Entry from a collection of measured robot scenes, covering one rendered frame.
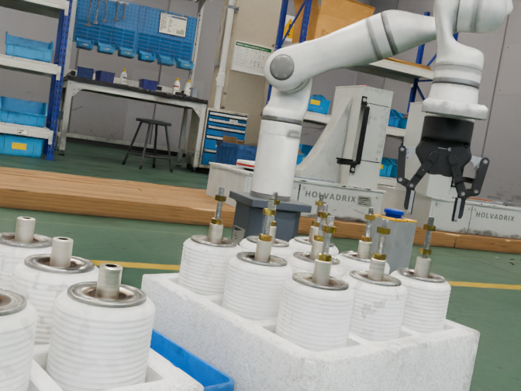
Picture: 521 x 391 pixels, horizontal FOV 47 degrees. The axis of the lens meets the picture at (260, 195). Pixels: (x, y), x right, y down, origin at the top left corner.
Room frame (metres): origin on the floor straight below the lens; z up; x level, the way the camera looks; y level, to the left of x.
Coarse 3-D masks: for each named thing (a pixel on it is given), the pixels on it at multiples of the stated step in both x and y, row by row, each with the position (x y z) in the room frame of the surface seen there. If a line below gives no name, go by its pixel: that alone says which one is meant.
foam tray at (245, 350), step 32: (160, 288) 0.92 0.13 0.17; (160, 320) 0.91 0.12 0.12; (192, 320) 0.85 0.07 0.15; (224, 320) 0.80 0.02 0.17; (256, 320) 0.80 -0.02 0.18; (448, 320) 0.97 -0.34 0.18; (192, 352) 0.84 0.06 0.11; (224, 352) 0.79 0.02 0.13; (256, 352) 0.74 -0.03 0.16; (288, 352) 0.70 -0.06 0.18; (320, 352) 0.71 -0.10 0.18; (352, 352) 0.73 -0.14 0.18; (384, 352) 0.76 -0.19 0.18; (416, 352) 0.81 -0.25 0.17; (448, 352) 0.87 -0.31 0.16; (256, 384) 0.74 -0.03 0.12; (288, 384) 0.69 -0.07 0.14; (320, 384) 0.68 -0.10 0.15; (352, 384) 0.72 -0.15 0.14; (384, 384) 0.77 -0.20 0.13; (416, 384) 0.82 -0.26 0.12; (448, 384) 0.88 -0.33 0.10
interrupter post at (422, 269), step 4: (416, 260) 0.94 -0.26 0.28; (420, 260) 0.93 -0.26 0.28; (424, 260) 0.93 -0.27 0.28; (428, 260) 0.93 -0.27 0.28; (416, 264) 0.93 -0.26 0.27; (420, 264) 0.93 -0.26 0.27; (424, 264) 0.93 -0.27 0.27; (428, 264) 0.93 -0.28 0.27; (416, 268) 0.93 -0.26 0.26; (420, 268) 0.93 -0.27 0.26; (424, 268) 0.93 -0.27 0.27; (428, 268) 0.93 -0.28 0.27; (416, 272) 0.93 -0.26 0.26; (420, 272) 0.93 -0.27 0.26; (424, 272) 0.93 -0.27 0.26; (428, 272) 0.93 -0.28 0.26; (420, 276) 0.93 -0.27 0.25; (424, 276) 0.93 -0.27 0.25
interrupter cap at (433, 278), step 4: (400, 268) 0.96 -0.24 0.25; (404, 268) 0.96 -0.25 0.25; (408, 268) 0.97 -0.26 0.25; (412, 268) 0.97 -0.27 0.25; (400, 272) 0.93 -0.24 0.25; (404, 272) 0.93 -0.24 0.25; (408, 272) 0.94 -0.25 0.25; (412, 272) 0.95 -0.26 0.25; (408, 276) 0.91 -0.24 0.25; (412, 276) 0.91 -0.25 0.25; (416, 276) 0.91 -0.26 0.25; (428, 276) 0.95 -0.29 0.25; (432, 276) 0.94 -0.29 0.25; (436, 276) 0.94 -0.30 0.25; (440, 276) 0.94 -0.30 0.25; (420, 280) 0.90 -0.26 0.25; (424, 280) 0.90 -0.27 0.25; (428, 280) 0.90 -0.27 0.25; (432, 280) 0.90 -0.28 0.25; (436, 280) 0.90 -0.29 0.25; (440, 280) 0.91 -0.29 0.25; (444, 280) 0.92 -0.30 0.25
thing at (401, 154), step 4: (400, 148) 0.94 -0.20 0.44; (404, 148) 0.94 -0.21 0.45; (400, 152) 0.94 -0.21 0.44; (404, 152) 0.94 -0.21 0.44; (400, 156) 0.94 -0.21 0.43; (404, 156) 0.94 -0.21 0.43; (400, 160) 0.94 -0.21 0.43; (404, 160) 0.94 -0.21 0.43; (400, 164) 0.94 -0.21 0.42; (404, 164) 0.94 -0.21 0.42; (400, 168) 0.94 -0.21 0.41; (404, 168) 0.94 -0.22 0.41; (400, 172) 0.94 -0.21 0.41; (404, 172) 0.94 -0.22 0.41; (400, 176) 0.94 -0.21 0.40; (404, 176) 0.94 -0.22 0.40; (400, 180) 0.94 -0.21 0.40; (404, 180) 0.94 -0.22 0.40
